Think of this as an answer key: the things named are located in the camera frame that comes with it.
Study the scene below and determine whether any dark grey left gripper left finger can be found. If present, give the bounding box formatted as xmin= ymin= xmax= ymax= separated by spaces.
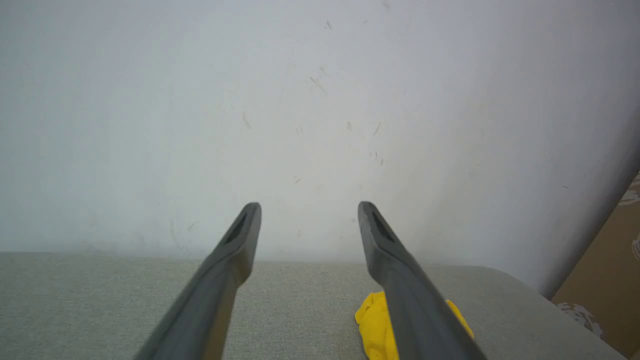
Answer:
xmin=134 ymin=202 xmax=262 ymax=360

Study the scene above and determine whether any yellow t-shirt with print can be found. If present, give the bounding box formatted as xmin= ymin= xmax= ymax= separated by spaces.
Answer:
xmin=355 ymin=291 xmax=475 ymax=360

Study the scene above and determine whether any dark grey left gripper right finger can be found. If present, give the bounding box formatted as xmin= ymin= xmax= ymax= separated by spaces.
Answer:
xmin=357 ymin=201 xmax=489 ymax=360

